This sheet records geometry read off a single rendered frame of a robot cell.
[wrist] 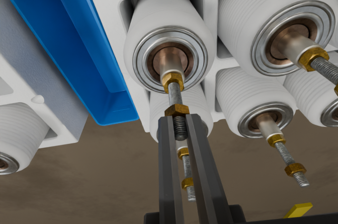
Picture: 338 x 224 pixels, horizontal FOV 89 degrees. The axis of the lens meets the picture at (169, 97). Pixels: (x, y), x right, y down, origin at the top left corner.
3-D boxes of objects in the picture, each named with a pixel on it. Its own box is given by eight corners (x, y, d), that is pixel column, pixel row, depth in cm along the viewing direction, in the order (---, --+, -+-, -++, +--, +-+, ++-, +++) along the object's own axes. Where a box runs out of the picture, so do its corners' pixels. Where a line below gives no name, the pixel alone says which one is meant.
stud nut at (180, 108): (190, 119, 13) (192, 127, 12) (168, 123, 13) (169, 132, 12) (186, 100, 12) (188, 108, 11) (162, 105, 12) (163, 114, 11)
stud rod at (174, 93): (177, 74, 17) (189, 140, 11) (167, 76, 17) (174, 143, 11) (175, 65, 16) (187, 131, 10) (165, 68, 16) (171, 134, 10)
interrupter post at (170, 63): (154, 57, 17) (154, 76, 15) (175, 47, 17) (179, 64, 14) (165, 75, 19) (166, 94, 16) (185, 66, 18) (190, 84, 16)
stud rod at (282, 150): (263, 129, 24) (298, 187, 18) (269, 125, 23) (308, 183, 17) (267, 132, 24) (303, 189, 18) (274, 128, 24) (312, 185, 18)
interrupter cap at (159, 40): (116, 47, 16) (115, 50, 16) (191, 7, 15) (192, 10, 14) (155, 99, 21) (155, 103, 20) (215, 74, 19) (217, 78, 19)
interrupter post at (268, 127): (251, 123, 25) (261, 142, 23) (262, 112, 24) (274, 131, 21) (263, 126, 26) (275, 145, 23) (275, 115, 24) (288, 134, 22)
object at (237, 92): (195, 70, 40) (217, 135, 26) (217, 31, 34) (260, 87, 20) (230, 81, 42) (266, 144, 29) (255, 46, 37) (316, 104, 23)
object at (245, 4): (257, -44, 27) (365, -34, 13) (255, 18, 33) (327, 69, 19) (197, -22, 28) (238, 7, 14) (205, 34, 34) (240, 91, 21)
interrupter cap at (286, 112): (226, 130, 26) (228, 134, 25) (260, 93, 22) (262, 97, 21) (265, 138, 28) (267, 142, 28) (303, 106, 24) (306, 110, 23)
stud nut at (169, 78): (184, 87, 16) (185, 93, 15) (166, 91, 16) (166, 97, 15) (180, 69, 14) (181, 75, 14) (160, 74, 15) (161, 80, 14)
